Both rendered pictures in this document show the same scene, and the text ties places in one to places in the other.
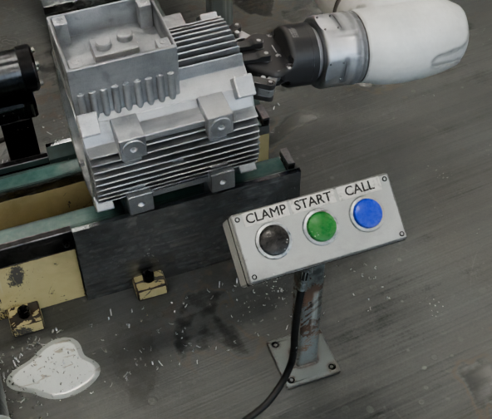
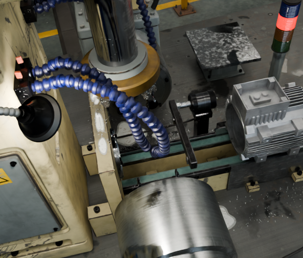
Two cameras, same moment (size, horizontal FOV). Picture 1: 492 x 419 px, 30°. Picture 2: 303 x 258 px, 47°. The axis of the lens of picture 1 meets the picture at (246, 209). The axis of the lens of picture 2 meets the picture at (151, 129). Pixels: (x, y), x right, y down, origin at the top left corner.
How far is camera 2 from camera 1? 0.31 m
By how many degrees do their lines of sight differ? 9
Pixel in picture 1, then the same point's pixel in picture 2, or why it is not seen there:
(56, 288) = (217, 185)
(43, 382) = not seen: hidden behind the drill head
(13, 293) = not seen: hidden behind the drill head
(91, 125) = (251, 129)
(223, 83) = (302, 114)
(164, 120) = (278, 128)
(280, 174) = not seen: outside the picture
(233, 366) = (290, 224)
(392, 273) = not seen: outside the picture
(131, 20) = (264, 86)
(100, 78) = (258, 112)
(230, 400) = (290, 239)
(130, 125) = (266, 130)
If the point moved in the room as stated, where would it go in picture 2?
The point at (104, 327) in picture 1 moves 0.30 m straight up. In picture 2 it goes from (235, 202) to (247, 144)
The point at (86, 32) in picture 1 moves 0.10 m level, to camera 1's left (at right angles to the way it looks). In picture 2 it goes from (246, 90) to (210, 89)
